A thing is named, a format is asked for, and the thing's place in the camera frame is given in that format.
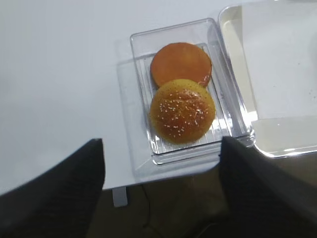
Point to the sesame bun top in box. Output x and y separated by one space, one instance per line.
182 111

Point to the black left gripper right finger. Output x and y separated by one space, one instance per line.
264 200

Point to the white metal serving tray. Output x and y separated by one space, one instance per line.
272 46

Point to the clear box with buns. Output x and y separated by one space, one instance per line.
152 157

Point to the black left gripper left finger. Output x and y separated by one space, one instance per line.
61 202

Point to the plain brown bun half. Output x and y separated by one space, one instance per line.
181 61

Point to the white table leg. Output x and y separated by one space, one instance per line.
119 197

